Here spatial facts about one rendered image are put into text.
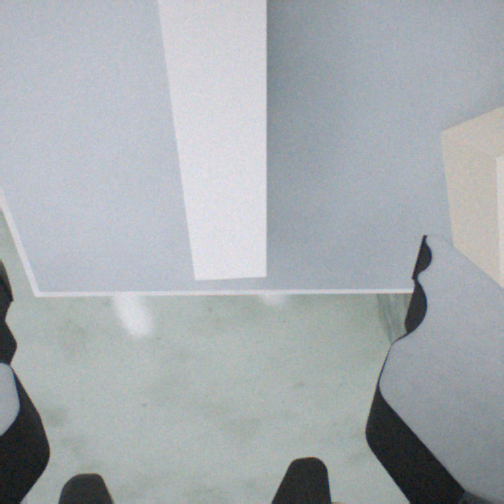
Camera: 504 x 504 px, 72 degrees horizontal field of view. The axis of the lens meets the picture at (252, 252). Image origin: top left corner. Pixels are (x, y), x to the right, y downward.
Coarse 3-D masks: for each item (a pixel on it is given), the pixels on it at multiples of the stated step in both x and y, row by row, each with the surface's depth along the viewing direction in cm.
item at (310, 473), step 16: (304, 464) 5; (320, 464) 5; (80, 480) 5; (96, 480) 5; (288, 480) 5; (304, 480) 5; (320, 480) 5; (64, 496) 5; (80, 496) 5; (96, 496) 5; (288, 496) 5; (304, 496) 5; (320, 496) 5
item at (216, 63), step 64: (192, 0) 20; (256, 0) 20; (192, 64) 21; (256, 64) 21; (192, 128) 23; (256, 128) 23; (192, 192) 26; (256, 192) 26; (192, 256) 28; (256, 256) 29
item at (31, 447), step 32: (0, 288) 10; (0, 320) 8; (0, 352) 8; (0, 384) 6; (0, 416) 6; (32, 416) 6; (0, 448) 5; (32, 448) 6; (0, 480) 6; (32, 480) 6
